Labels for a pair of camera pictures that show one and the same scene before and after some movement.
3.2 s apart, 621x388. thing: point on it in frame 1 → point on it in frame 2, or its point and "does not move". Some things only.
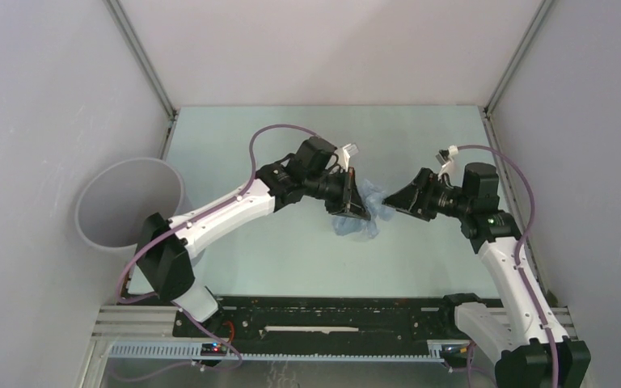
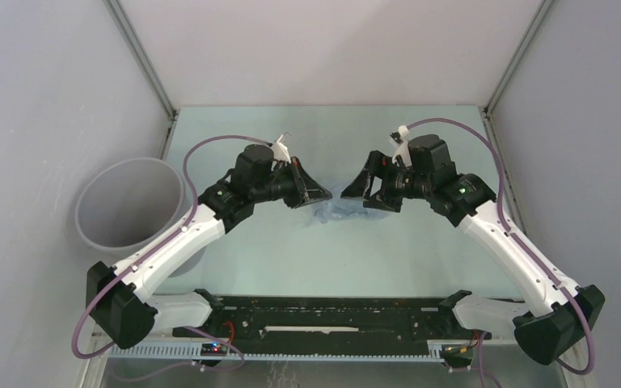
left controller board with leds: (213, 349) does not move
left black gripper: (348, 202) → (305, 189)
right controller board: (454, 355) does not move
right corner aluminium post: (519, 53) does not move
